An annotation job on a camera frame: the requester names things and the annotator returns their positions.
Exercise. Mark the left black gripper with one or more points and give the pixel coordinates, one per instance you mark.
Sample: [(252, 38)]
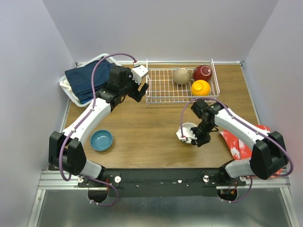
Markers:
[(136, 95)]

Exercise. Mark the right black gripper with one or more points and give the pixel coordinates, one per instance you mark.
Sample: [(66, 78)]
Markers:
[(200, 141)]

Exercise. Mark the plain white bowl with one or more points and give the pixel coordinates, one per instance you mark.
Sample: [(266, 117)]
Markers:
[(188, 124)]

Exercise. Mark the orange bowl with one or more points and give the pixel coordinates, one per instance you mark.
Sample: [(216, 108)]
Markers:
[(200, 88)]

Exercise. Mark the white wire dish rack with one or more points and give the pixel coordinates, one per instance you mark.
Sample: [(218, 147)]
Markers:
[(163, 90)]

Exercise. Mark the red floral bowl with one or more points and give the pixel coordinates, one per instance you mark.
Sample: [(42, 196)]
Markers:
[(202, 72)]

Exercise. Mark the white ribbed bowl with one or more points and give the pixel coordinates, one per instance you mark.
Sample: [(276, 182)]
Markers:
[(182, 76)]

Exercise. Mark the blue bowl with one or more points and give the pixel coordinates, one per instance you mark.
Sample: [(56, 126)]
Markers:
[(101, 140)]

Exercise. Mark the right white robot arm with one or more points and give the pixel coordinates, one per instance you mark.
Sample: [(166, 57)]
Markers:
[(268, 148)]

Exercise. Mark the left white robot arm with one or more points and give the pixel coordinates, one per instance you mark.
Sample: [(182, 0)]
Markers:
[(66, 150)]

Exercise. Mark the red white cloth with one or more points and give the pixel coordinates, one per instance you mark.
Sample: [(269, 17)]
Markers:
[(241, 153)]

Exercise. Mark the navy blue cloth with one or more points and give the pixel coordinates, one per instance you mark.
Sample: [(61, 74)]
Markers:
[(80, 79)]

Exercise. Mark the cream white cloth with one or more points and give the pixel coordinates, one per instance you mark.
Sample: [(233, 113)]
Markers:
[(66, 87)]

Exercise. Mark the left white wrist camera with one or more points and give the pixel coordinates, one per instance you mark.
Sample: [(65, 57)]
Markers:
[(139, 73)]

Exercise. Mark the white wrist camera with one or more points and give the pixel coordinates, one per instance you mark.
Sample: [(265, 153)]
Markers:
[(139, 73), (185, 134)]

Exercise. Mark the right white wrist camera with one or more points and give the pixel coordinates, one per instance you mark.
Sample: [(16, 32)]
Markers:
[(185, 134)]

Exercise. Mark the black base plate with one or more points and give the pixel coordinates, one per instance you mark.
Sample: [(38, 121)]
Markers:
[(168, 182)]

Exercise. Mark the aluminium frame rail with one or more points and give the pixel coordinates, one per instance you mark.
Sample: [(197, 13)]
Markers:
[(52, 180)]

